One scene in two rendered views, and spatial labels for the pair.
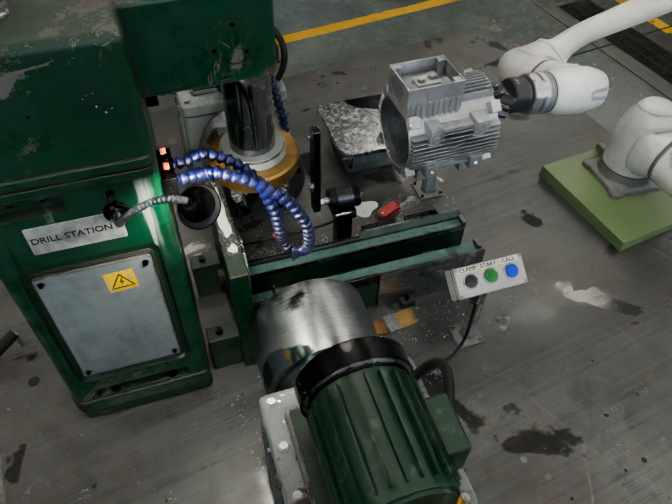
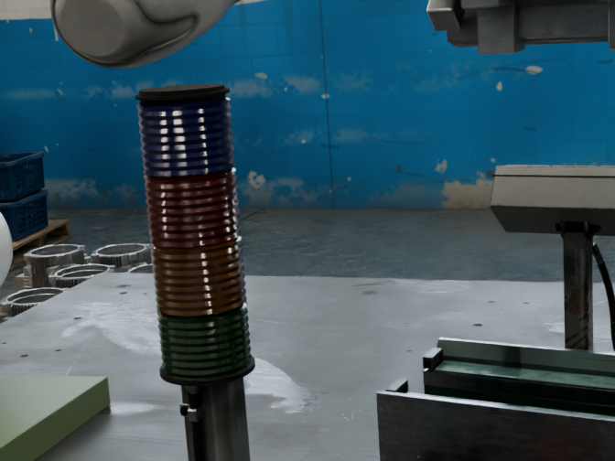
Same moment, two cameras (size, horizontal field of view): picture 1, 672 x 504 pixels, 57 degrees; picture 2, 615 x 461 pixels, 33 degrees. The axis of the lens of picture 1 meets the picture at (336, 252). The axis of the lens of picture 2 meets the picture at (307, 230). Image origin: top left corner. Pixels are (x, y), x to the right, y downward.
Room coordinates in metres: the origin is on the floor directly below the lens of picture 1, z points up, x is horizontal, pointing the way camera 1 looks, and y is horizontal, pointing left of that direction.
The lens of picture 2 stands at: (1.82, 0.26, 1.26)
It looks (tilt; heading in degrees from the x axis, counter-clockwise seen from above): 12 degrees down; 228
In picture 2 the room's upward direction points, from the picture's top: 4 degrees counter-clockwise
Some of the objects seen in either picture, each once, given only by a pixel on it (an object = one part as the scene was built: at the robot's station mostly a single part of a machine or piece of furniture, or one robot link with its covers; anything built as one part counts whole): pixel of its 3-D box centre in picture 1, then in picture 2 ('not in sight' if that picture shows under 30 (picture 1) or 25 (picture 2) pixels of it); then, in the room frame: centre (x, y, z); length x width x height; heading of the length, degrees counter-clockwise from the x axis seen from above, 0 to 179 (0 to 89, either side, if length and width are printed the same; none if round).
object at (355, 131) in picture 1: (364, 137); not in sight; (1.60, -0.08, 0.86); 0.27 x 0.24 x 0.12; 19
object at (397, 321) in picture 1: (381, 327); not in sight; (0.91, -0.12, 0.80); 0.21 x 0.05 x 0.01; 115
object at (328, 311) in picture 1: (325, 371); not in sight; (0.63, 0.01, 1.04); 0.37 x 0.25 x 0.25; 19
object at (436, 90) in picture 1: (425, 88); not in sight; (1.07, -0.17, 1.41); 0.12 x 0.11 x 0.07; 110
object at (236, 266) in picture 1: (218, 278); not in sight; (0.92, 0.28, 0.97); 0.30 x 0.11 x 0.34; 19
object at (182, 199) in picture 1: (159, 206); not in sight; (0.67, 0.27, 1.46); 0.18 x 0.11 x 0.13; 109
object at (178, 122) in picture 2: not in sight; (186, 135); (1.43, -0.28, 1.19); 0.06 x 0.06 x 0.04
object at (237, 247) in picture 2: not in sight; (199, 272); (1.43, -0.28, 1.10); 0.06 x 0.06 x 0.04
